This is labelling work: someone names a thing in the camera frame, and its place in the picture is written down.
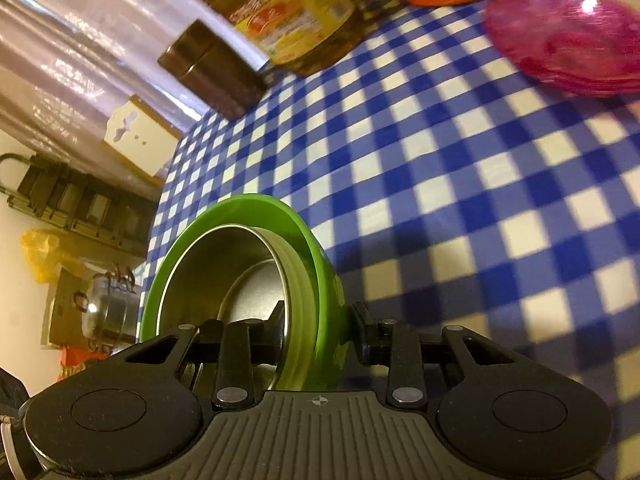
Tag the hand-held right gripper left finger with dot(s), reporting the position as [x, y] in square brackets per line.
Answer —
[277, 335]

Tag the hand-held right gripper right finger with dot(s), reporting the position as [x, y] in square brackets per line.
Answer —
[361, 335]

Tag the green bowl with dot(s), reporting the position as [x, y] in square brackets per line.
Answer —
[320, 280]

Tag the stainless steel bowl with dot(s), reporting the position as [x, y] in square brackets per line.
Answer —
[240, 270]

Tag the large purple plastic plate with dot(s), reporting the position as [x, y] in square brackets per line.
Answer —
[590, 87]

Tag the small purple plastic plate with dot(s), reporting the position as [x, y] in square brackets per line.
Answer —
[575, 25]

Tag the stainless steel pot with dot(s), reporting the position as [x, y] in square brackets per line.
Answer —
[107, 310]

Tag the blue white checked tablecloth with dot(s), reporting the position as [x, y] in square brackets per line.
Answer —
[450, 185]

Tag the orange bag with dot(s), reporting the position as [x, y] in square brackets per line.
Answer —
[80, 362]

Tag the cardboard box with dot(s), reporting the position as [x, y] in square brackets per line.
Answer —
[60, 310]

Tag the white wooden chair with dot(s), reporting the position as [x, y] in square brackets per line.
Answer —
[145, 145]

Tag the dark storage rack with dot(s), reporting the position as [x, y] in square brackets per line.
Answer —
[75, 200]

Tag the yellow plastic bag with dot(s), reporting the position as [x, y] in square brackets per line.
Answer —
[42, 255]

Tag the brown metal canister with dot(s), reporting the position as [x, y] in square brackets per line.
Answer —
[215, 75]

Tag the large cooking oil bottle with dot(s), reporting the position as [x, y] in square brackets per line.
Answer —
[290, 15]

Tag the sheer white curtain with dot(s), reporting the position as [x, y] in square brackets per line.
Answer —
[75, 60]

